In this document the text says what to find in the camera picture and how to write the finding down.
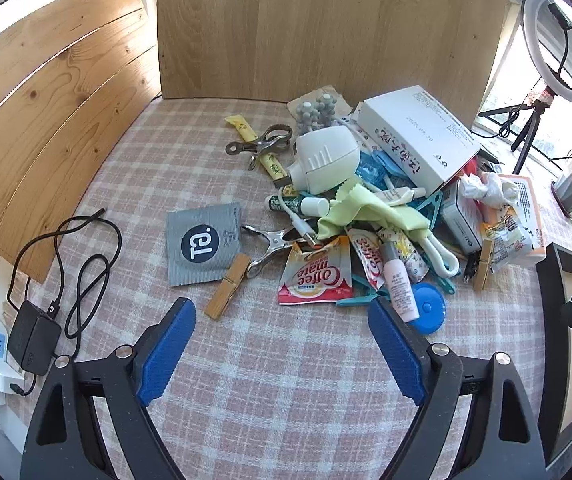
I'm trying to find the blue tape measure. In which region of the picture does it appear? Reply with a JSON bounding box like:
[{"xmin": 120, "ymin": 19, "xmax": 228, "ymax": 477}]
[{"xmin": 412, "ymin": 282, "xmax": 447, "ymax": 333}]

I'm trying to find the patterned lighter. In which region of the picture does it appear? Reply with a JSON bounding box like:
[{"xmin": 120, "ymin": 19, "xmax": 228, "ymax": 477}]
[{"xmin": 265, "ymin": 195, "xmax": 309, "ymax": 215}]

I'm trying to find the black power cable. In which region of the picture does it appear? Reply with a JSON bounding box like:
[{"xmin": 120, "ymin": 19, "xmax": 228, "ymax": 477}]
[{"xmin": 6, "ymin": 208, "xmax": 123, "ymax": 341}]

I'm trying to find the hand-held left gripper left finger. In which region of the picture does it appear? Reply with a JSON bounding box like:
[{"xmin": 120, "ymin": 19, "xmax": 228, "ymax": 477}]
[{"xmin": 20, "ymin": 297, "xmax": 198, "ymax": 480}]

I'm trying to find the green cleaning cloth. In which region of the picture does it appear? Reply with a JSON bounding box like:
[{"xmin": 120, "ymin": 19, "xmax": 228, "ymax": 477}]
[{"xmin": 316, "ymin": 182, "xmax": 433, "ymax": 242}]

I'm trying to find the metal spring clip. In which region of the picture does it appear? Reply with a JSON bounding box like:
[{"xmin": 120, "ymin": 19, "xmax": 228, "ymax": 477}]
[
  {"xmin": 240, "ymin": 225, "xmax": 298, "ymax": 279},
  {"xmin": 225, "ymin": 124, "xmax": 293, "ymax": 170}
]

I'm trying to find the white charger plug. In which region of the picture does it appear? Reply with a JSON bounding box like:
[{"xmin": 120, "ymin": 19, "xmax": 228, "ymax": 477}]
[{"xmin": 0, "ymin": 357, "xmax": 26, "ymax": 397}]

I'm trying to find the blue plastic packaging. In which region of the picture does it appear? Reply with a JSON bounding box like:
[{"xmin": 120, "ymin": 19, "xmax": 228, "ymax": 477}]
[{"xmin": 353, "ymin": 147, "xmax": 407, "ymax": 191}]

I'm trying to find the orange tissue pack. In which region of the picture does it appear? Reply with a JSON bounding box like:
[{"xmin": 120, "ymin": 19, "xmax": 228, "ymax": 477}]
[{"xmin": 481, "ymin": 174, "xmax": 550, "ymax": 268}]

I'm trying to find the yellow stick sachet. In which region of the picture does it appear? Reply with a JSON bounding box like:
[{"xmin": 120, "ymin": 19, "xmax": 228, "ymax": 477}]
[{"xmin": 224, "ymin": 115, "xmax": 289, "ymax": 186}]

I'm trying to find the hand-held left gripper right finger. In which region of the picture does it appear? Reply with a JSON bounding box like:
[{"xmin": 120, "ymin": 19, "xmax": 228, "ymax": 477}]
[{"xmin": 367, "ymin": 297, "xmax": 549, "ymax": 480}]

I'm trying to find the white round device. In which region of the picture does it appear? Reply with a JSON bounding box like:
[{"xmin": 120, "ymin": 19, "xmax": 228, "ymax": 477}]
[{"xmin": 286, "ymin": 126, "xmax": 360, "ymax": 195}]

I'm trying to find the light plywood board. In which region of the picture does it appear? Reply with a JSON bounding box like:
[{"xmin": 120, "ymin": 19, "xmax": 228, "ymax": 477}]
[{"xmin": 156, "ymin": 0, "xmax": 512, "ymax": 103}]

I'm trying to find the small white cylinder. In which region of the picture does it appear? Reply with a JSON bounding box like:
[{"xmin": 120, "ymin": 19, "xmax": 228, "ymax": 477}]
[{"xmin": 300, "ymin": 196, "xmax": 330, "ymax": 218}]

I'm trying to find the black power adapter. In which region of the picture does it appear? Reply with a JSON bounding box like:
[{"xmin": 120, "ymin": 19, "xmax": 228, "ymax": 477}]
[{"xmin": 7, "ymin": 301, "xmax": 63, "ymax": 377}]

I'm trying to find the grey sachet round logo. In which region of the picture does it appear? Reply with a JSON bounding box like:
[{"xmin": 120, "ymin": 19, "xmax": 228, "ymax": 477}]
[{"xmin": 166, "ymin": 202, "xmax": 245, "ymax": 288}]

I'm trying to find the black tray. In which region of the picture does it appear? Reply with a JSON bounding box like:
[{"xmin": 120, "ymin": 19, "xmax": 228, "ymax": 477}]
[{"xmin": 536, "ymin": 242, "xmax": 572, "ymax": 472}]

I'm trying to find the teal clothespin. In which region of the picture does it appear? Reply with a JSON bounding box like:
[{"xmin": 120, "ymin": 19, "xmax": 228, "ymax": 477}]
[
  {"xmin": 406, "ymin": 192, "xmax": 445, "ymax": 231},
  {"xmin": 428, "ymin": 275, "xmax": 458, "ymax": 296},
  {"xmin": 336, "ymin": 275, "xmax": 392, "ymax": 309}
]

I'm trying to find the pine plank panel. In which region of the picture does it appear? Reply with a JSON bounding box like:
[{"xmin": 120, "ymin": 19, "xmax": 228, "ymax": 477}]
[{"xmin": 0, "ymin": 0, "xmax": 163, "ymax": 285}]

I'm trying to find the crumpled white tissue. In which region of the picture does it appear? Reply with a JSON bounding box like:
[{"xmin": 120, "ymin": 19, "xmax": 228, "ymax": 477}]
[{"xmin": 458, "ymin": 171, "xmax": 521, "ymax": 209}]

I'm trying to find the white cardboard box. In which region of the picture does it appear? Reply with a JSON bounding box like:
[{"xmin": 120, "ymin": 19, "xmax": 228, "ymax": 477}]
[{"xmin": 355, "ymin": 85, "xmax": 485, "ymax": 196}]

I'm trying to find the wooden clothespin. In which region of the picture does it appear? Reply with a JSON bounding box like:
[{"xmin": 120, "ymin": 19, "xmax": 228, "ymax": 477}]
[
  {"xmin": 204, "ymin": 253, "xmax": 252, "ymax": 321},
  {"xmin": 472, "ymin": 237, "xmax": 495, "ymax": 292}
]

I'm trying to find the grey blister pack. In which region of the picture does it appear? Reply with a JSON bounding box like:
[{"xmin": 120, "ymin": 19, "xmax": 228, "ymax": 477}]
[{"xmin": 286, "ymin": 85, "xmax": 353, "ymax": 133}]

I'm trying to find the white looped strap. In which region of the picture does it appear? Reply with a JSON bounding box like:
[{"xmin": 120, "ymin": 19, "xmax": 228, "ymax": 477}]
[{"xmin": 413, "ymin": 230, "xmax": 460, "ymax": 279}]

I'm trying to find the small white printed box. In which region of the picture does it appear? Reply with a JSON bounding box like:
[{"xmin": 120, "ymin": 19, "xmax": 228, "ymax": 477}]
[{"xmin": 438, "ymin": 180, "xmax": 488, "ymax": 256}]

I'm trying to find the red creamer sachet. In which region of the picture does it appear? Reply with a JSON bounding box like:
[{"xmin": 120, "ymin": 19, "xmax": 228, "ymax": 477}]
[{"xmin": 277, "ymin": 236, "xmax": 354, "ymax": 306}]

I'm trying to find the ring light on tripod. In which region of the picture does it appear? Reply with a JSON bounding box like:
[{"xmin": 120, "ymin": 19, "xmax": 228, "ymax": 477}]
[{"xmin": 476, "ymin": 0, "xmax": 572, "ymax": 177}]

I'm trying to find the white usb cable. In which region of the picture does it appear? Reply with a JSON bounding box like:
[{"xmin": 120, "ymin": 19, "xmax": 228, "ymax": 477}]
[{"xmin": 278, "ymin": 187, "xmax": 319, "ymax": 248}]

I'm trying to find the pink checkered cloth desktop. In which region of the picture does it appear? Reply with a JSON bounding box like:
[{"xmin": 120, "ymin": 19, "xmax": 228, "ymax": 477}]
[{"xmin": 6, "ymin": 97, "xmax": 572, "ymax": 480}]

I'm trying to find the small pink white bottle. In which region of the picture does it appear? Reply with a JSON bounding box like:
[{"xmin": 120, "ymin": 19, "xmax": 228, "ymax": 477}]
[{"xmin": 381, "ymin": 242, "xmax": 422, "ymax": 323}]

